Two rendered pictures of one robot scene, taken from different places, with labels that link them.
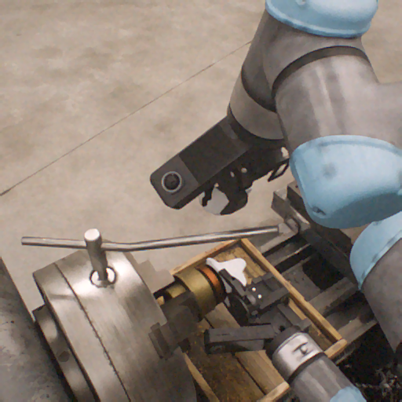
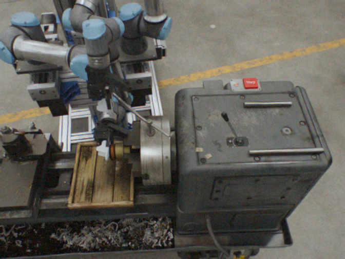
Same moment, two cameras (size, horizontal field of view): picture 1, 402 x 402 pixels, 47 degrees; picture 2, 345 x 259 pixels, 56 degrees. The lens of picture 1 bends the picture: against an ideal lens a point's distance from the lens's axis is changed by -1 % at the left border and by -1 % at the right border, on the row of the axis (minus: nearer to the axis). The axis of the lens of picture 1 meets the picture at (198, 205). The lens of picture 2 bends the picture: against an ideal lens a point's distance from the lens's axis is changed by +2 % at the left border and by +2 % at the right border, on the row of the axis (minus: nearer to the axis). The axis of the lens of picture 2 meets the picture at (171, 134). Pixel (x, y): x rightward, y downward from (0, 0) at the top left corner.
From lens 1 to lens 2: 1.28 m
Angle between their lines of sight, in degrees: 76
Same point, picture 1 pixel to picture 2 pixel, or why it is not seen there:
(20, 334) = (180, 127)
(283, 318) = (102, 127)
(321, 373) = not seen: hidden behind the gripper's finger
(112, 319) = (155, 121)
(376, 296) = not seen: hidden behind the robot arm
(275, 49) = (108, 34)
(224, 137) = (110, 75)
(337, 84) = (109, 22)
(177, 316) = (136, 122)
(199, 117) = not seen: outside the picture
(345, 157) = (118, 20)
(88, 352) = (166, 118)
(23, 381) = (184, 112)
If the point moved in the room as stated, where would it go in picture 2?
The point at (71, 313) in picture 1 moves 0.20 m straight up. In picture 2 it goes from (165, 126) to (164, 93)
